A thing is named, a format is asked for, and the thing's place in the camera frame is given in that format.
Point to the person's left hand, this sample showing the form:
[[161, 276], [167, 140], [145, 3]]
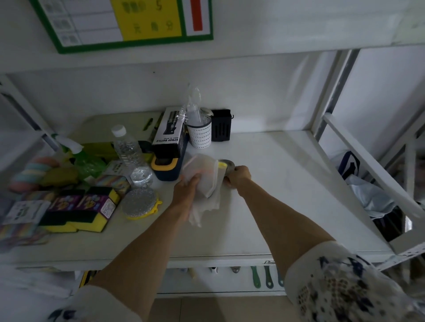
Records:
[[187, 190]]

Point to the person's right hand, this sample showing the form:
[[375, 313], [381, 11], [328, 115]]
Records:
[[240, 175]]

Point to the person's left fingers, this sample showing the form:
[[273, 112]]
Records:
[[192, 180]]

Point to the person's right fingers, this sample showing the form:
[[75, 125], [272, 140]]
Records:
[[231, 175]]

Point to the grey round metal lid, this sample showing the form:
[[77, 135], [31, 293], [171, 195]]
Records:
[[228, 164]]

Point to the white mesh bag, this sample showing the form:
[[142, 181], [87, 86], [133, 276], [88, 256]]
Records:
[[207, 174]]

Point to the person's left forearm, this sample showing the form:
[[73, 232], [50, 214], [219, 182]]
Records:
[[149, 245]]

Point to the person's right forearm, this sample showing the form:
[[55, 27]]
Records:
[[282, 222]]

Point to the blue and yellow box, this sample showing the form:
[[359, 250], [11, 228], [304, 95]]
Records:
[[164, 167]]

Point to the white dotted utensil cup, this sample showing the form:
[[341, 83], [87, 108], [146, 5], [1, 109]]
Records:
[[199, 132]]

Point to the black perforated holder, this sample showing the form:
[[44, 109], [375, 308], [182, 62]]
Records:
[[220, 127]]

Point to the black spray bottle box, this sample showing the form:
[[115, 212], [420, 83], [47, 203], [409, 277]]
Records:
[[169, 132]]

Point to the white metal shelf unit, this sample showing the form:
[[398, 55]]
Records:
[[282, 159]]

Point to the steel scrubber with yellow holder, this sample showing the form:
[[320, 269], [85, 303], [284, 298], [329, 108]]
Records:
[[138, 203]]

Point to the clear plastic water bottle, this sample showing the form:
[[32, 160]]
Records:
[[129, 152]]

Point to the green black pen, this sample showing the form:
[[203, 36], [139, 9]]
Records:
[[147, 124]]

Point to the clear plastic wrap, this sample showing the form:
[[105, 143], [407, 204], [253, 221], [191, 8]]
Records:
[[193, 104]]

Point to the green spray bottle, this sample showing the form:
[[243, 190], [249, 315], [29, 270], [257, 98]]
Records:
[[87, 162]]

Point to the yellow black sponge pack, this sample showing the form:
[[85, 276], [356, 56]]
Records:
[[79, 209]]

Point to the dark blue bag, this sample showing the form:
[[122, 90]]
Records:
[[348, 164]]

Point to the light blue cloth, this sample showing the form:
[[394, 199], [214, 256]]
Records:
[[372, 195]]

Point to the yellow black packet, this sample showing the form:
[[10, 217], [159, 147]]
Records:
[[88, 278]]

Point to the white floral right sleeve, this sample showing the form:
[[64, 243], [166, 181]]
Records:
[[348, 285]]

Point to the white floral sleeve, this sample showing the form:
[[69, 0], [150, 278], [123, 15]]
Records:
[[348, 285], [93, 307]]

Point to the pastel striped sponge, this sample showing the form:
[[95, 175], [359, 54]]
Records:
[[31, 174]]

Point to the white floral left sleeve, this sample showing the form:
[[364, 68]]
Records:
[[93, 307]]

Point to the white printed packet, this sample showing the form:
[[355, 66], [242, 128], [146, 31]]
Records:
[[25, 212]]

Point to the white slanted frame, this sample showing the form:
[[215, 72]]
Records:
[[375, 166]]

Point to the green bordered wall sign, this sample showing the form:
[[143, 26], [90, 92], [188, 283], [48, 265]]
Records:
[[99, 23]]

